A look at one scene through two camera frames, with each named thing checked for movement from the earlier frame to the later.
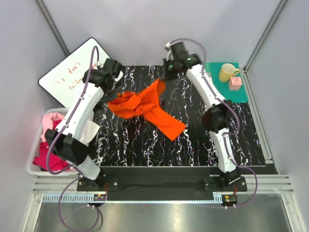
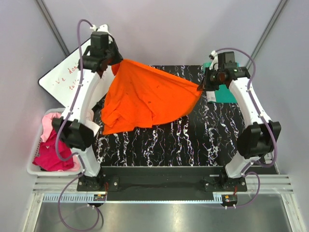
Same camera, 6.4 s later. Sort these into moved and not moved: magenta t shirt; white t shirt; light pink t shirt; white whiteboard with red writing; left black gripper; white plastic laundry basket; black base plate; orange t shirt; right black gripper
Moved: right black gripper; orange t shirt; left black gripper
Not moved: white plastic laundry basket; magenta t shirt; black base plate; light pink t shirt; white t shirt; white whiteboard with red writing
